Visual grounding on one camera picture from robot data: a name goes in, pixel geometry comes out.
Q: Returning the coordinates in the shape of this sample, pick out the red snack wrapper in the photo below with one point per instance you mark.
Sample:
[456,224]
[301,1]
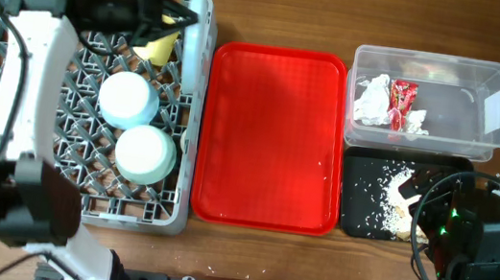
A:
[402,96]

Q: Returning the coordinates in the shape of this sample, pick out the rice and peanut shell waste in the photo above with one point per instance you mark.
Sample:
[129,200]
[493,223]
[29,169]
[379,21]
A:
[373,207]

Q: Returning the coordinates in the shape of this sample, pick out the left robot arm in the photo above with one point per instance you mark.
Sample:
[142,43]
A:
[41,210]

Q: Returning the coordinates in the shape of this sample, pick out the yellow plastic cup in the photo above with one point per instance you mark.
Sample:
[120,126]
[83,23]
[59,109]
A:
[158,52]

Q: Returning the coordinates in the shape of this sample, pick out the clear plastic bin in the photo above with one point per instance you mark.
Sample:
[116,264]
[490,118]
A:
[461,98]

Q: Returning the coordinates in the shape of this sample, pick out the mint green bowl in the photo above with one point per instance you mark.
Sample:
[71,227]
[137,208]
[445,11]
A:
[145,155]

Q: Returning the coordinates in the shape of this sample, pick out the white plastic spoon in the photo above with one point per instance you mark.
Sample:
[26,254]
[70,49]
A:
[183,141]

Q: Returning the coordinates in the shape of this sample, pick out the light blue plate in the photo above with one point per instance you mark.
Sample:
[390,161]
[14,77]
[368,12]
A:
[196,48]

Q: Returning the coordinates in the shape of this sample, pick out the grey dishwasher rack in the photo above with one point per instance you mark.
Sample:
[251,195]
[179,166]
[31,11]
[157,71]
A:
[84,142]

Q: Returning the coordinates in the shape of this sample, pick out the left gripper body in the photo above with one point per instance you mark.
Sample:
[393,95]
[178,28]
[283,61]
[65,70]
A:
[120,12]

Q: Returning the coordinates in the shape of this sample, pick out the light blue small bowl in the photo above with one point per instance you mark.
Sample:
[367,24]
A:
[127,100]

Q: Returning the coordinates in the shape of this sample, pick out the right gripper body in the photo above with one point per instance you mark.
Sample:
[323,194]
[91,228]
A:
[431,218]

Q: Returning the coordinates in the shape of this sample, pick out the red plastic tray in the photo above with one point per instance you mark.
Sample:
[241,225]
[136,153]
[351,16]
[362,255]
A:
[271,143]

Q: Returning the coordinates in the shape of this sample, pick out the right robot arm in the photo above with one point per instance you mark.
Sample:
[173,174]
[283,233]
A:
[455,227]

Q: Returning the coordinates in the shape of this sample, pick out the white tissue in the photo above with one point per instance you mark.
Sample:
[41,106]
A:
[414,121]
[372,108]

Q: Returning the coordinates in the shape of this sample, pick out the black plastic bin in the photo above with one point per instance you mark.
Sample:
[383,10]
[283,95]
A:
[423,159]

